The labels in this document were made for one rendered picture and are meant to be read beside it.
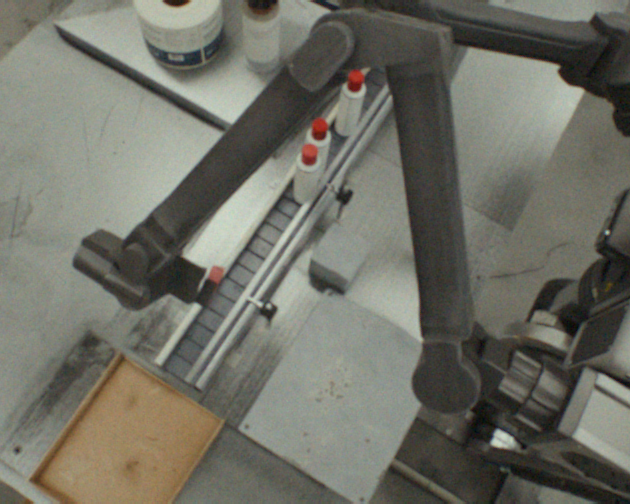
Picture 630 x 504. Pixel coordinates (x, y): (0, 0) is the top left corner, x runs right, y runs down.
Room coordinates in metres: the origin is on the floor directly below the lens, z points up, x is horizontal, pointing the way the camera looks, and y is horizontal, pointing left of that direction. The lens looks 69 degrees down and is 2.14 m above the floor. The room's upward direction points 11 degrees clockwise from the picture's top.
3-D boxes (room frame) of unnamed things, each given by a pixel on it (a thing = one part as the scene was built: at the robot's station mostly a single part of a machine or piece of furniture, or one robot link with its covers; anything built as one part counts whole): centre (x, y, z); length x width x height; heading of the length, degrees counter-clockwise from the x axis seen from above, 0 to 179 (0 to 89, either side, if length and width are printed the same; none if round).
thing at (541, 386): (0.14, -0.28, 1.45); 0.09 x 0.08 x 0.12; 159
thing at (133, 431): (-0.01, 0.28, 0.85); 0.30 x 0.26 x 0.04; 159
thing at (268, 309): (0.31, 0.08, 0.91); 0.07 x 0.03 x 0.16; 69
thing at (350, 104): (0.80, -0.02, 0.98); 0.05 x 0.05 x 0.20
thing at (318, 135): (0.66, 0.03, 0.98); 0.05 x 0.05 x 0.20
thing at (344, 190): (0.59, -0.02, 0.91); 0.07 x 0.03 x 0.16; 69
